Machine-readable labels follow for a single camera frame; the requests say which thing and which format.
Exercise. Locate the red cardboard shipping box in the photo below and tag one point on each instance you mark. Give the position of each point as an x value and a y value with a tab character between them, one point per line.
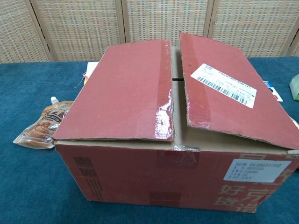
130	177

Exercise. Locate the white and orange booklet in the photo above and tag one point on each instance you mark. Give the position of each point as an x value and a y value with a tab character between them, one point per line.
91	71

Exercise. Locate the brown peanut butter pouch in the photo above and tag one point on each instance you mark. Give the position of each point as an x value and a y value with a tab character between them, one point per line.
39	128

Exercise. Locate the woven folding screen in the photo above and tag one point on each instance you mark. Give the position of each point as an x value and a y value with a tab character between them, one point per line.
77	28

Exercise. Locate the blue white blister card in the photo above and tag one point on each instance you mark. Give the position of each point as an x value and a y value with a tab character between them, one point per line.
274	93

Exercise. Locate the blue carpet table cover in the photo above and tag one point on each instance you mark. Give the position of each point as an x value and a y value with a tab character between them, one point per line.
30	182

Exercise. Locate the green tissue pack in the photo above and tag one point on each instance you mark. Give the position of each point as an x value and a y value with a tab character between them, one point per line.
294	89

